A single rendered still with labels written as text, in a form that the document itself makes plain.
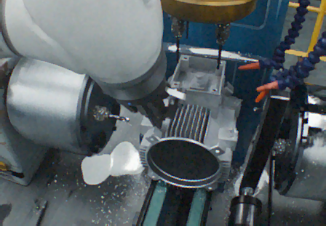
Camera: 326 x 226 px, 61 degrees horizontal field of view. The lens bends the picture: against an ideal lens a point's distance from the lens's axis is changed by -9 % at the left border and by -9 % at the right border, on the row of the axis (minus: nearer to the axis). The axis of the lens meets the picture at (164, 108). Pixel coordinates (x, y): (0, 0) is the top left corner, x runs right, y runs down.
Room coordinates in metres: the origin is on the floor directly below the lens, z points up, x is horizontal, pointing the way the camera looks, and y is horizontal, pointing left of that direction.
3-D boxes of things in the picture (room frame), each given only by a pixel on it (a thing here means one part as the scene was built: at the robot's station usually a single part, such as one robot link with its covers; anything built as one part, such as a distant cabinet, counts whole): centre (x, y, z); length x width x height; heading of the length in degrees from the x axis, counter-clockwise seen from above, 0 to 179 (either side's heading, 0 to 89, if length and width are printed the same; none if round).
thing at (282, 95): (0.31, -0.16, 1.12); 0.04 x 0.03 x 0.26; 166
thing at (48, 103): (0.56, 0.28, 1.04); 0.37 x 0.25 x 0.25; 76
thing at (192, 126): (0.47, -0.06, 1.01); 0.20 x 0.19 x 0.19; 166
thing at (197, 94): (0.51, -0.07, 1.11); 0.12 x 0.11 x 0.07; 166
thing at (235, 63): (0.62, -0.10, 0.97); 0.30 x 0.11 x 0.34; 76
